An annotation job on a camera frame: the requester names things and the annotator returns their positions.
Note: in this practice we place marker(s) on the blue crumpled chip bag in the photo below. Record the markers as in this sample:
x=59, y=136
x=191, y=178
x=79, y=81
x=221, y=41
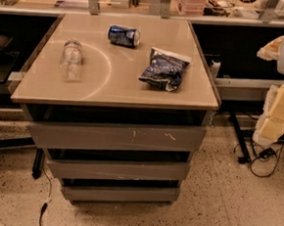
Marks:
x=165, y=69

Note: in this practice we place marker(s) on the black table leg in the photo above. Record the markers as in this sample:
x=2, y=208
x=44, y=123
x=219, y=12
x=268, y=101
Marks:
x=245, y=158

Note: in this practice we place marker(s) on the pink stacked trays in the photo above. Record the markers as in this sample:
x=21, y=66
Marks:
x=191, y=7

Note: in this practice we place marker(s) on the grey bottom drawer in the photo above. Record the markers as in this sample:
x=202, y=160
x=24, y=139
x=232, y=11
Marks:
x=123, y=194

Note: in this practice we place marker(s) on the grey top drawer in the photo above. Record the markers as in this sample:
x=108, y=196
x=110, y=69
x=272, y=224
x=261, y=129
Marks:
x=84, y=136

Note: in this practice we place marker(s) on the grey drawer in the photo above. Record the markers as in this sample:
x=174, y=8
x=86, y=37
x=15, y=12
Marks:
x=119, y=170
x=84, y=136
x=123, y=194

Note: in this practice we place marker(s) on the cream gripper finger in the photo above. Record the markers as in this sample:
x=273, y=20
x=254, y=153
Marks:
x=270, y=51
x=270, y=125

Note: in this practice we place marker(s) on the blue soda can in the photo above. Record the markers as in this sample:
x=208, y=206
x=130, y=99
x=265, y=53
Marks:
x=124, y=36

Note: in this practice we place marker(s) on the clear plastic water bottle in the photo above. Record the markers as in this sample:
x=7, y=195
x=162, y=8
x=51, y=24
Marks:
x=71, y=60

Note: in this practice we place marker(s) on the grey drawer cabinet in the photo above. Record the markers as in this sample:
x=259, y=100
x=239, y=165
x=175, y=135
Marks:
x=109, y=89

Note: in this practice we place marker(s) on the grey middle drawer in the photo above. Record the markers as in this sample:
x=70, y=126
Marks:
x=119, y=170

